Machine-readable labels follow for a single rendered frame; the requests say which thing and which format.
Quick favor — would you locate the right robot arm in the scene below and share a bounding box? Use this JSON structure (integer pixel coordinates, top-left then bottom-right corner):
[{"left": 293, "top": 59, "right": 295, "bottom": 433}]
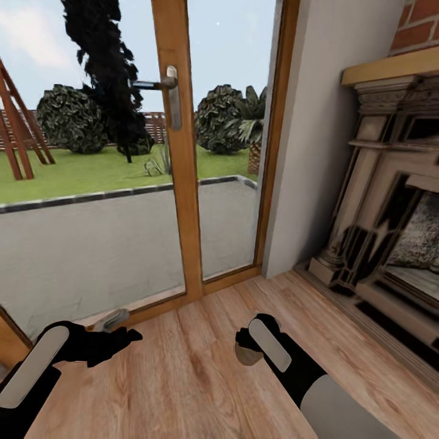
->
[{"left": 235, "top": 313, "right": 402, "bottom": 439}]

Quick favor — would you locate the pillar candle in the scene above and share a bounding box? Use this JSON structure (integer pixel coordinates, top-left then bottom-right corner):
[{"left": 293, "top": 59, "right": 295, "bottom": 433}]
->
[{"left": 234, "top": 342, "right": 264, "bottom": 366}]

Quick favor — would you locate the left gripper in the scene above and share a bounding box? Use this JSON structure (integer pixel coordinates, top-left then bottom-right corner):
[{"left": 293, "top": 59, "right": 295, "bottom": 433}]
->
[{"left": 87, "top": 327, "right": 143, "bottom": 368}]

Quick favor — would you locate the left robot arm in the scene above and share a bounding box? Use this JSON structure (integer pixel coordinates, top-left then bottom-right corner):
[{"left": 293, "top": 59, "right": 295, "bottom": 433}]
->
[{"left": 0, "top": 308, "right": 143, "bottom": 439}]

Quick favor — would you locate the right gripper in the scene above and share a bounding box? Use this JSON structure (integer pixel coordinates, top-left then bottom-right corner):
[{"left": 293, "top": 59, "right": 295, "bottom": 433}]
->
[{"left": 235, "top": 327, "right": 262, "bottom": 352}]

